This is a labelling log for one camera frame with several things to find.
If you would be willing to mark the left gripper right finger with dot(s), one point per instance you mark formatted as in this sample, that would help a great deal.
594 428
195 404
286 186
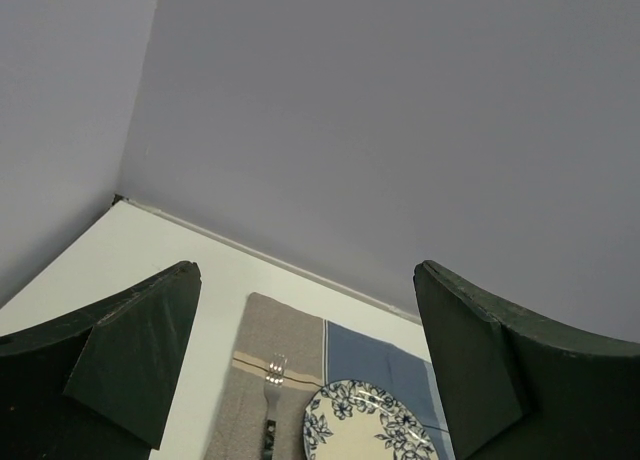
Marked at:
515 384

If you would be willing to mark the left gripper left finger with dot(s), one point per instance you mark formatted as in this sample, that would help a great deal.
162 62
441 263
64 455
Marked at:
98 382

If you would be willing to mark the blue floral plate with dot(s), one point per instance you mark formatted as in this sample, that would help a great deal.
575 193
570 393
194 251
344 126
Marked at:
352 419

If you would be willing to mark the metal fork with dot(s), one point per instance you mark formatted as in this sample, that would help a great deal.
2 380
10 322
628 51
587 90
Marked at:
274 380

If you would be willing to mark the blue and beige cloth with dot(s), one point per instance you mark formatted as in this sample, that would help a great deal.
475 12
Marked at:
318 352

